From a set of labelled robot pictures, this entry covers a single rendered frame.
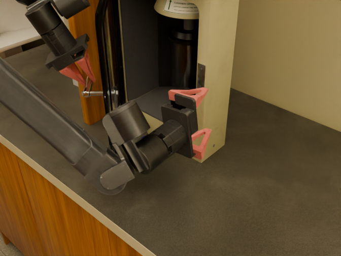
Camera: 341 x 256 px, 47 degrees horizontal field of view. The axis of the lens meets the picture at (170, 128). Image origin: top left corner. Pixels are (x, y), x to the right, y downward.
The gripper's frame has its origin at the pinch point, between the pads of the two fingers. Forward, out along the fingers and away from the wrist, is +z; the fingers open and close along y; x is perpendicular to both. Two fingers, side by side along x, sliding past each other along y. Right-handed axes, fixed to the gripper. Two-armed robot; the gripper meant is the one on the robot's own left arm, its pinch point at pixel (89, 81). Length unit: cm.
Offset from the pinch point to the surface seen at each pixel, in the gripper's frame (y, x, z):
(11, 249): 104, -54, 81
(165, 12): -22.5, -9.4, -2.7
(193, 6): -28.9, -7.2, -1.5
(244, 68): -36, -39, 38
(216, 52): -29.4, -0.7, 8.6
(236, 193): -18.9, 12.9, 39.3
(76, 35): 2.1, -19.5, -5.5
